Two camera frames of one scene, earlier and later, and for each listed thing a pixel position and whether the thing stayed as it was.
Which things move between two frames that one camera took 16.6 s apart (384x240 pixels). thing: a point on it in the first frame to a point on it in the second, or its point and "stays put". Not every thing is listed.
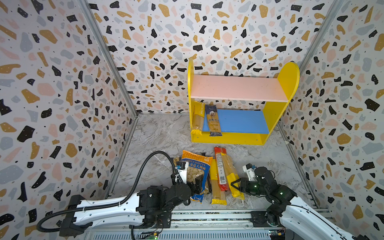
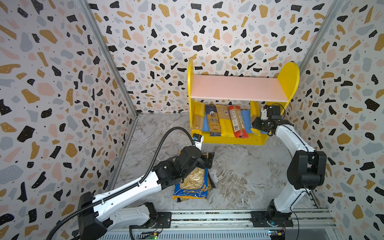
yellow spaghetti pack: x=218 y=197 to x=255 y=111
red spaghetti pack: x=223 y=185 to x=237 y=121
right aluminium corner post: x=320 y=31 stays put
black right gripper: x=243 y=185 to x=259 y=124
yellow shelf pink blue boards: x=249 y=106 stays put
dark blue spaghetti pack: x=213 y=120 stays put
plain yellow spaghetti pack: x=233 y=175 to x=226 y=125
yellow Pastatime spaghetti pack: x=198 y=115 stays put
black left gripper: x=198 y=184 to x=203 y=163
